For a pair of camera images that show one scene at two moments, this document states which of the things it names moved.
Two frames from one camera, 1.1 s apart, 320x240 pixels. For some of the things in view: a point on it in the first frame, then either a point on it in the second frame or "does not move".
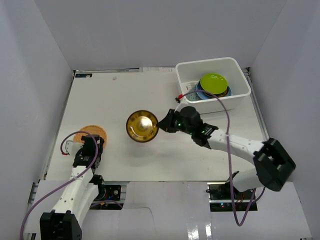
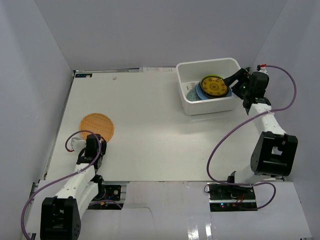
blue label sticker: [83, 75] does not move
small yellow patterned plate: [142, 126] to [214, 86]
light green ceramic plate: [193, 96] does not move
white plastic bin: [188, 73] does not move
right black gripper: [165, 124] to [240, 75]
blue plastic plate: [204, 96] does not move
